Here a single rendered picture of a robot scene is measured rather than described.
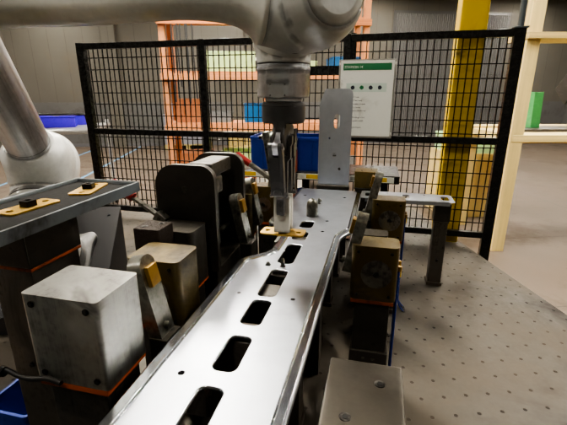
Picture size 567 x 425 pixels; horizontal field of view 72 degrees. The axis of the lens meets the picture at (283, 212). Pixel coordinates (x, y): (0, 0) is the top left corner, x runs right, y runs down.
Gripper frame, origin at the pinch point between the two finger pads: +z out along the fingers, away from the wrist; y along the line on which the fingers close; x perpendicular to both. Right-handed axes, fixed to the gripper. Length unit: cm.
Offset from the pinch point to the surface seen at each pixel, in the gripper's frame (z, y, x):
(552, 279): 111, -233, 149
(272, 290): 12.3, 7.9, -0.2
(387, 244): 6.5, -4.7, 19.5
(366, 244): 6.5, -4.2, 15.6
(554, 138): 14, -290, 153
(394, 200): 6.5, -38.9, 21.7
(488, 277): 41, -70, 58
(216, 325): 11.1, 22.0, -4.8
